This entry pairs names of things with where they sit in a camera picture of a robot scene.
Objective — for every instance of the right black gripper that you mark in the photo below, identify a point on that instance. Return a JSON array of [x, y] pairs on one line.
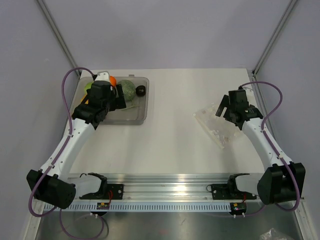
[[225, 103]]

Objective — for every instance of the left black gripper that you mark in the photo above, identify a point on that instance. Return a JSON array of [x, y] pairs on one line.
[[118, 103]]

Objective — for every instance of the green netted melon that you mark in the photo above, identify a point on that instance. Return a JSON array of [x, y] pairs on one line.
[[129, 89]]

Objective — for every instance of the clear zip top bag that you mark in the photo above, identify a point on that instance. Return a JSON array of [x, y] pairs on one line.
[[222, 132]]

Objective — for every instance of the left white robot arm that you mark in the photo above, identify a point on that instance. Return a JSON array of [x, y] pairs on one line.
[[51, 183]]

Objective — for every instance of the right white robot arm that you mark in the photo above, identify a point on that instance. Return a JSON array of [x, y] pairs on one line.
[[282, 180]]

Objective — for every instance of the clear plastic food tray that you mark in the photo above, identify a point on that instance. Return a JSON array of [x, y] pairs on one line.
[[134, 114]]

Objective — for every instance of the green cabbage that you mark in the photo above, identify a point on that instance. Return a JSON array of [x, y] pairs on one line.
[[88, 86]]

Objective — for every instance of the orange fruit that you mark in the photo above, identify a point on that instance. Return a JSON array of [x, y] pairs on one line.
[[112, 81]]

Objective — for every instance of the orange carrot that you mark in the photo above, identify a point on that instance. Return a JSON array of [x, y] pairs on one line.
[[85, 100]]

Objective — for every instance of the crumpled plastic wrap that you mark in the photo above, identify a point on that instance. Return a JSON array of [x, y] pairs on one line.
[[274, 234]]

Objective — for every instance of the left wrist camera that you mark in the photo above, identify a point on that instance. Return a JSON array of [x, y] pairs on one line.
[[102, 76]]

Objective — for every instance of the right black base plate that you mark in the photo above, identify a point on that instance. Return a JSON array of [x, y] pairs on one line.
[[223, 192]]

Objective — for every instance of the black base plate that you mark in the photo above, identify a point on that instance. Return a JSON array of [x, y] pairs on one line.
[[223, 192], [115, 192]]

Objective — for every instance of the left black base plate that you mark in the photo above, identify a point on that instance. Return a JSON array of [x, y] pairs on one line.
[[115, 192]]

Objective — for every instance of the aluminium rail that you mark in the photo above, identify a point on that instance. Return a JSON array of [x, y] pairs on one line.
[[166, 187]]

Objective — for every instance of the white slotted cable duct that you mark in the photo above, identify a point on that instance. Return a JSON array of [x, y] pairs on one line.
[[118, 206]]

